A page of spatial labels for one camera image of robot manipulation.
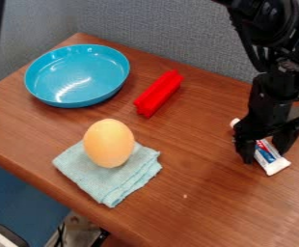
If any metal table leg base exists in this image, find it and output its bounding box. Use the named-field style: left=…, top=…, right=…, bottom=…
left=44, top=211, right=109, bottom=247

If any blue plate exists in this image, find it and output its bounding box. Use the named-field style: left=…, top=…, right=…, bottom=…
left=23, top=43, right=131, bottom=108

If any black cable under table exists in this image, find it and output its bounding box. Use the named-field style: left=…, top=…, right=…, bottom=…
left=56, top=221, right=67, bottom=247

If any white toothpaste tube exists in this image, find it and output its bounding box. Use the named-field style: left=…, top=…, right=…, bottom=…
left=230, top=118, right=292, bottom=177

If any light blue folded cloth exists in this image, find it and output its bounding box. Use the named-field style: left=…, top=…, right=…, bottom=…
left=53, top=142, right=163, bottom=208

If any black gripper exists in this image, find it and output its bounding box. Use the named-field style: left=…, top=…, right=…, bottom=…
left=234, top=72, right=299, bottom=164

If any red plastic block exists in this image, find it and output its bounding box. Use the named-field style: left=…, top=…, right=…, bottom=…
left=134, top=69, right=183, bottom=118

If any orange egg-shaped ball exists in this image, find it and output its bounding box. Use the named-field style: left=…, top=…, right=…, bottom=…
left=83, top=119, right=135, bottom=168

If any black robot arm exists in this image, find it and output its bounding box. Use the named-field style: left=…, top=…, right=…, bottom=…
left=212, top=0, right=299, bottom=164

